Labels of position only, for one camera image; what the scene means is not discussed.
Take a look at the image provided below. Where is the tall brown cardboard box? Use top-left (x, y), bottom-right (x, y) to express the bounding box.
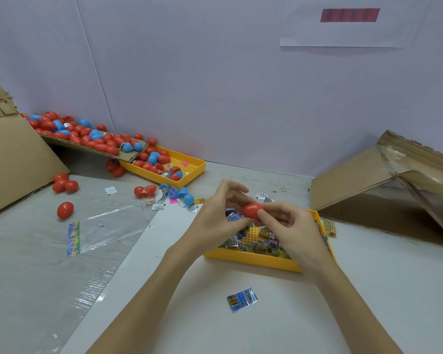
top-left (0, 66), bottom-right (69, 218)

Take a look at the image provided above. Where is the blue packet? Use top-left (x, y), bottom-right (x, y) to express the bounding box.
top-left (226, 287), bottom-right (259, 313)

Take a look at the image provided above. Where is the single red plastic egg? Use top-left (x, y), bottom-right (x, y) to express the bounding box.
top-left (241, 203), bottom-right (267, 220)

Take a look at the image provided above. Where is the white paper sign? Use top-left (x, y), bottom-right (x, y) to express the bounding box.
top-left (279, 0), bottom-right (433, 49)

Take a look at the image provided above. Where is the torn flattened cardboard box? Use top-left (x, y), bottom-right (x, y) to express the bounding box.
top-left (310, 129), bottom-right (443, 248)

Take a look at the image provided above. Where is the person's left hand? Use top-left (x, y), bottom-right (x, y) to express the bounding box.
top-left (170, 179), bottom-right (256, 266)

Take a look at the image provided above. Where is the brown cardboard sheet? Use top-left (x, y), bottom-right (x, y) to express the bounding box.
top-left (40, 132), bottom-right (149, 163)

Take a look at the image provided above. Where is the clear bag with coloured label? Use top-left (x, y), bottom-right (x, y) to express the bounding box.
top-left (66, 203), bottom-right (152, 259)

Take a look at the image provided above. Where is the yellow label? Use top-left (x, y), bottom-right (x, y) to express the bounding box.
top-left (322, 219), bottom-right (338, 239)

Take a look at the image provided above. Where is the yellow plastic tray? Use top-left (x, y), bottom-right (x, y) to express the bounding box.
top-left (204, 206), bottom-right (337, 273)

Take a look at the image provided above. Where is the person's left forearm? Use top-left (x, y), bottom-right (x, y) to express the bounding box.
top-left (85, 248), bottom-right (200, 354)

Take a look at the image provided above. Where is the yellow tray under eggs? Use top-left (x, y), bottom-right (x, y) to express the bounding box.
top-left (122, 146), bottom-right (207, 190)

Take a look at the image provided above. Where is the person's right hand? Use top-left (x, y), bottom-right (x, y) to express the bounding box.
top-left (257, 201), bottom-right (339, 279)

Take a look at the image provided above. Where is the pile of plastic eggs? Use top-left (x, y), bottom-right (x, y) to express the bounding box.
top-left (22, 110), bottom-right (206, 221)

